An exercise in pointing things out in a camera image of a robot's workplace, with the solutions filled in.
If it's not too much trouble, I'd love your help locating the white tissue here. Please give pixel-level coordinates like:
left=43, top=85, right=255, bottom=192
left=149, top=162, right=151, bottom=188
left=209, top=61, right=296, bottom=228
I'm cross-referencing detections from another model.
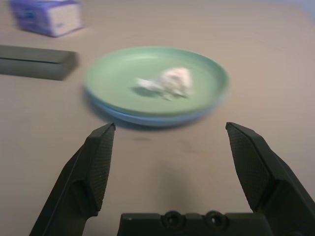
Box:
left=134, top=66, right=194, bottom=101

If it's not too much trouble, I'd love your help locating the light green plate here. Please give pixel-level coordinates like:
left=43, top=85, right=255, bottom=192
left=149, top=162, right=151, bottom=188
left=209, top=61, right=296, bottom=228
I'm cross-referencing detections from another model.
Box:
left=84, top=46, right=231, bottom=116

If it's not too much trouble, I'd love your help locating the grey glasses case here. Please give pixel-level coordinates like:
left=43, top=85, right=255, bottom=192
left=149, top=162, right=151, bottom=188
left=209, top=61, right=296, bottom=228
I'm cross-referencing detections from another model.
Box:
left=0, top=45, right=79, bottom=81

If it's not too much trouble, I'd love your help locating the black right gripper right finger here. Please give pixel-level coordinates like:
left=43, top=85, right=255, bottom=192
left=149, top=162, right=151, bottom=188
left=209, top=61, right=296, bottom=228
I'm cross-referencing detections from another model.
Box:
left=225, top=121, right=315, bottom=236

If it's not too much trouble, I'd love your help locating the light blue plate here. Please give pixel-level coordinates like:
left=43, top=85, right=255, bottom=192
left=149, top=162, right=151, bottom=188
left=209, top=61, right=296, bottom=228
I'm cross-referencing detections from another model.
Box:
left=85, top=90, right=222, bottom=128

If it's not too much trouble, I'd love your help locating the purple tissue pack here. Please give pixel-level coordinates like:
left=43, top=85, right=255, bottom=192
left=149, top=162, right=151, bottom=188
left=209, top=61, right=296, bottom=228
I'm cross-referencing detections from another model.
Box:
left=9, top=0, right=83, bottom=38

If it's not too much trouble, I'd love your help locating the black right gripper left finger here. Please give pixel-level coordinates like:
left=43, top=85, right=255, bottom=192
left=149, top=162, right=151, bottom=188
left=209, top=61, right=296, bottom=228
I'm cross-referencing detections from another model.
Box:
left=29, top=122, right=116, bottom=236

